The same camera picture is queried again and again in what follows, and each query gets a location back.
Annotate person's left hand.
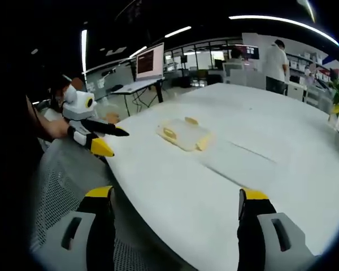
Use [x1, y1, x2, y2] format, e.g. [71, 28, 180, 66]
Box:
[41, 116, 71, 139]

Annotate grey mesh chair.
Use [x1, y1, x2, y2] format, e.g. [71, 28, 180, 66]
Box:
[29, 137, 187, 271]

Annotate folding table black legs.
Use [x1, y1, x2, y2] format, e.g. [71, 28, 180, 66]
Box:
[111, 78, 168, 117]

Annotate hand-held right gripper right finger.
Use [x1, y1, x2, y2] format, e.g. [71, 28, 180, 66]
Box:
[237, 187, 323, 271]

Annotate long ceiling light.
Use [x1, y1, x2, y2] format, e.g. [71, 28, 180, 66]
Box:
[164, 25, 192, 38]
[81, 29, 88, 75]
[228, 15, 339, 46]
[129, 45, 148, 59]

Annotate computer monitor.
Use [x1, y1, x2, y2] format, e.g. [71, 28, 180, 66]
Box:
[134, 42, 165, 82]

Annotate clear plastic box yellow clasps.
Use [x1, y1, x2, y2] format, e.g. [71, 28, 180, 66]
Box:
[156, 116, 213, 153]

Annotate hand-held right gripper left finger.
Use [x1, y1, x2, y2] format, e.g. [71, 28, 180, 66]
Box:
[38, 185, 116, 271]

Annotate storage shelf with boxes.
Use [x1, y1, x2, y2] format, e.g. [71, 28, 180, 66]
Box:
[287, 50, 333, 85]

